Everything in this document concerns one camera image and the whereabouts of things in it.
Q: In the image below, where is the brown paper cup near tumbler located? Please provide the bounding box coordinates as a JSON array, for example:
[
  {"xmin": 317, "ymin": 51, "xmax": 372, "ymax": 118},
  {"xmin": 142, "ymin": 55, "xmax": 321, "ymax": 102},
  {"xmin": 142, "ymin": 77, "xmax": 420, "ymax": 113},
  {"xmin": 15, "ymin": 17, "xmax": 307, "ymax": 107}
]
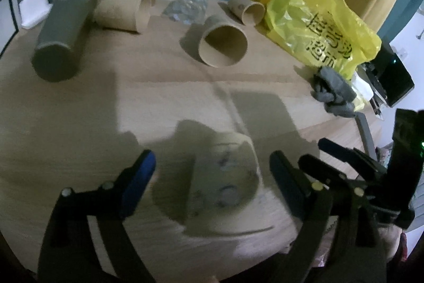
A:
[{"xmin": 94, "ymin": 0, "xmax": 152, "ymax": 34}]

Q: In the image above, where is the grey glove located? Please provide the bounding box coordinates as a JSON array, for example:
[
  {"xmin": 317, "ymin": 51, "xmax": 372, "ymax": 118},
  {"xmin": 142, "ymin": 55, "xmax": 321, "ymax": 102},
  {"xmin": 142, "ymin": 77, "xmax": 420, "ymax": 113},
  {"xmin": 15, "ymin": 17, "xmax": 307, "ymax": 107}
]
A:
[{"xmin": 312, "ymin": 66, "xmax": 356, "ymax": 118}]

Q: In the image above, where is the brown paper cup middle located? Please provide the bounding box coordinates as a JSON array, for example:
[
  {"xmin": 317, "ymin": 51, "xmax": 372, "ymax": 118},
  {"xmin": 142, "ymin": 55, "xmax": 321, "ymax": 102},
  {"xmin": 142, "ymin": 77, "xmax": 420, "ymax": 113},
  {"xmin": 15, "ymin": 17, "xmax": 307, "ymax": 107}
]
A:
[{"xmin": 198, "ymin": 15, "xmax": 248, "ymax": 67}]

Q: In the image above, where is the black monitor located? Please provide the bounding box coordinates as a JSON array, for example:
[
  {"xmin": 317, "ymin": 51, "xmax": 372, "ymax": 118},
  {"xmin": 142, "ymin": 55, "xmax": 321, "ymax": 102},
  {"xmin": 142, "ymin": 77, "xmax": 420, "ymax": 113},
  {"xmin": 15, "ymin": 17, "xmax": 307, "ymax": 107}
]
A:
[{"xmin": 365, "ymin": 41, "xmax": 415, "ymax": 107}]

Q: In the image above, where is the grey metal tumbler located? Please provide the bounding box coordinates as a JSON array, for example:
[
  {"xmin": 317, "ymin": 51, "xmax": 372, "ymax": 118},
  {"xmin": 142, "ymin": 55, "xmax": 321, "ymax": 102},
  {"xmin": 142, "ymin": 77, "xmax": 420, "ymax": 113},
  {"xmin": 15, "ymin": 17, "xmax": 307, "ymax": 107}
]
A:
[{"xmin": 32, "ymin": 0, "xmax": 97, "ymax": 82}]

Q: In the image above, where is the brown paper cup near bag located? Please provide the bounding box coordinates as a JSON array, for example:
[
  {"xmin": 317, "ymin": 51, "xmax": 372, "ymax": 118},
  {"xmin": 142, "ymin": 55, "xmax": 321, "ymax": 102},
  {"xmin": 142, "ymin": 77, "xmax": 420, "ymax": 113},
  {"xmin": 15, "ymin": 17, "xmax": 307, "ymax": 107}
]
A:
[{"xmin": 228, "ymin": 0, "xmax": 265, "ymax": 27}]

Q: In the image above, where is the yellow plastic shopping bag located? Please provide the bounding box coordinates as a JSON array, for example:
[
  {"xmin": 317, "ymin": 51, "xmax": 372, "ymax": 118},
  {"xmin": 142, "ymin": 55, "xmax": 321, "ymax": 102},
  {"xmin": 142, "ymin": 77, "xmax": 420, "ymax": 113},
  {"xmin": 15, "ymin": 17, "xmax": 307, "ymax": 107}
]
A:
[{"xmin": 264, "ymin": 0, "xmax": 382, "ymax": 80}]

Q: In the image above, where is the printed brown paper cup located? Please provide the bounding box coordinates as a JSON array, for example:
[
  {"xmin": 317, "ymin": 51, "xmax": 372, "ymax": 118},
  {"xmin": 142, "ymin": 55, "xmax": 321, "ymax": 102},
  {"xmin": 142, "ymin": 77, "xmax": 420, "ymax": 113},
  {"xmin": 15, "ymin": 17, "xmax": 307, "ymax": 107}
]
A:
[{"xmin": 184, "ymin": 131, "xmax": 276, "ymax": 237}]

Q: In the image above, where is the white desk lamp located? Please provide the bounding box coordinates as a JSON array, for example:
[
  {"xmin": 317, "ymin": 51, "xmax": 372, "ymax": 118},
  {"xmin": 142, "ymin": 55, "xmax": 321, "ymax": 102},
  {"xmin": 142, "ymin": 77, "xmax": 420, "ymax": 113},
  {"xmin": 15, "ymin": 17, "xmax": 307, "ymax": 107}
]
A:
[{"xmin": 19, "ymin": 0, "xmax": 52, "ymax": 29}]

